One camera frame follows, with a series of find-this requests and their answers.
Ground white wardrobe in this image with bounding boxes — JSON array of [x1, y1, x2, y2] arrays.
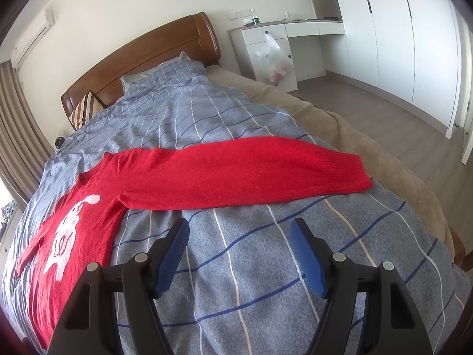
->
[[301, 0, 468, 139]]

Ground grey pillow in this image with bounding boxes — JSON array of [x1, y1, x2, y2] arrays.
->
[[120, 52, 205, 93]]

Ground wooden headboard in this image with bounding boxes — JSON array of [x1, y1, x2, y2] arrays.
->
[[61, 12, 221, 131]]

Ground colourful clutter pile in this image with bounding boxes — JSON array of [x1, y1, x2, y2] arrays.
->
[[0, 200, 15, 228]]

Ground white air conditioner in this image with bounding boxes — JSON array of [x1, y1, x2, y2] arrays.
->
[[10, 9, 55, 69]]

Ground red knit sweater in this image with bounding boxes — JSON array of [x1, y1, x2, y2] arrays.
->
[[15, 135, 373, 350]]

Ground beige curtain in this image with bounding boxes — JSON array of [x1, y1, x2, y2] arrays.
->
[[0, 61, 52, 211]]

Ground white plastic bag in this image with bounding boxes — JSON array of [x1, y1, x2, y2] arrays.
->
[[252, 31, 294, 85]]

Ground bed with blue checked cover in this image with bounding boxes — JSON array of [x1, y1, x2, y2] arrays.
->
[[0, 61, 466, 355]]

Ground white desk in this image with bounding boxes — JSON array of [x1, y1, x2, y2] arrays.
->
[[231, 18, 346, 93]]

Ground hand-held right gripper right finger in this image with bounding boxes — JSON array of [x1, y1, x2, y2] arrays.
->
[[290, 217, 433, 355]]

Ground striped brown pillow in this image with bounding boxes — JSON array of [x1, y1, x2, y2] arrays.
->
[[73, 91, 102, 131]]

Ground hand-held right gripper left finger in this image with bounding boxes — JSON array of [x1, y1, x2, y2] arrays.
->
[[48, 217, 191, 355]]

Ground beige blanket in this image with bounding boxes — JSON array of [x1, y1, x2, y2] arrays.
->
[[205, 64, 457, 263]]

